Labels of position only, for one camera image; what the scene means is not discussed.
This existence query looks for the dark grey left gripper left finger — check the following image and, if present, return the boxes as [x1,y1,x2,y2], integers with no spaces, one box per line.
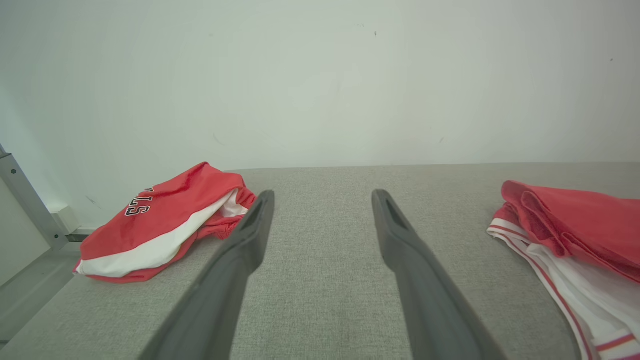
[139,190,276,360]

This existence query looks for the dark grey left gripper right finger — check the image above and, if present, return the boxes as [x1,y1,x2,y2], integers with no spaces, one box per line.
[371,189,508,360]

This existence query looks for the red shorts with white stripe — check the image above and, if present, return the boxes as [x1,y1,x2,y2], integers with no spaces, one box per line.
[72,161,258,285]

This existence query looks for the red white lettered shorts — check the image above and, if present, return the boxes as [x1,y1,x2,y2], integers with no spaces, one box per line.
[486,180,640,360]

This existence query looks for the small white box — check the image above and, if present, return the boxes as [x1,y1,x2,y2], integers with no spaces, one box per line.
[50,205,81,235]

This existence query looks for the grey metal frame rail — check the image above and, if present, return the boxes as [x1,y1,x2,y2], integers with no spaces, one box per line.
[0,145,69,251]

